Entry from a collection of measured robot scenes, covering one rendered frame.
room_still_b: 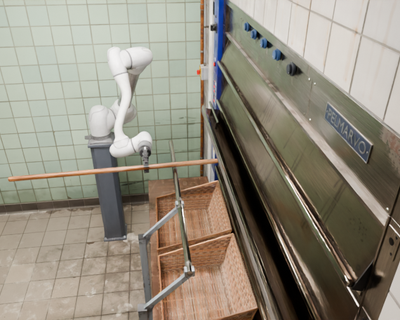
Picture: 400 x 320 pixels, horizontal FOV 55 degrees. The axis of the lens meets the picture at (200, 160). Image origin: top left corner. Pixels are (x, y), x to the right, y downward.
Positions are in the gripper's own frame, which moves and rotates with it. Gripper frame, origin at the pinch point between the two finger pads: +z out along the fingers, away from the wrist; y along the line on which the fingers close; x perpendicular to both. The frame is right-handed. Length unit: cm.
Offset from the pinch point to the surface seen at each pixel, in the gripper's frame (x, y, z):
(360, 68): -51, -99, 123
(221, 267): -43, 59, 33
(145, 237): 3.2, 24.1, 36.0
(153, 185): -5, 62, -69
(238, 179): -44, -22, 52
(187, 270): -15, 2, 84
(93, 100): 42, 6, -126
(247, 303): -47, 41, 75
